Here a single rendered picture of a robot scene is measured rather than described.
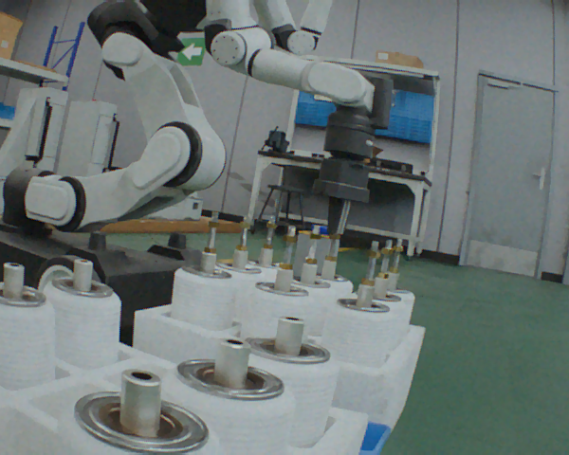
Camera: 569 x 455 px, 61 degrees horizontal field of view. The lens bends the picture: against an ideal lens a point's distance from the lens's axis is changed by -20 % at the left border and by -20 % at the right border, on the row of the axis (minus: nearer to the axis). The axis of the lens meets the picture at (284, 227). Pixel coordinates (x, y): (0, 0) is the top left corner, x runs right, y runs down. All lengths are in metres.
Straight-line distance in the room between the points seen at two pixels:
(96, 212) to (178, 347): 0.62
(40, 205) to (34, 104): 1.79
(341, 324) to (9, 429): 0.49
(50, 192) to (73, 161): 2.17
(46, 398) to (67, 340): 0.11
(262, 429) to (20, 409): 0.20
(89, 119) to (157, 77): 2.27
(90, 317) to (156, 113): 0.79
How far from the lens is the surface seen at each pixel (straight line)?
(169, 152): 1.20
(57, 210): 1.41
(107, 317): 0.59
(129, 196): 1.28
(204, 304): 0.84
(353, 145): 1.01
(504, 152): 5.93
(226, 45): 1.12
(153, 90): 1.32
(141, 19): 1.40
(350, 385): 0.75
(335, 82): 1.02
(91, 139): 3.52
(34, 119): 3.19
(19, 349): 0.50
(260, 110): 6.53
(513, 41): 6.28
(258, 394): 0.37
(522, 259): 5.89
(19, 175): 1.61
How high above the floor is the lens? 0.38
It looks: 3 degrees down
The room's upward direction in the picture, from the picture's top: 9 degrees clockwise
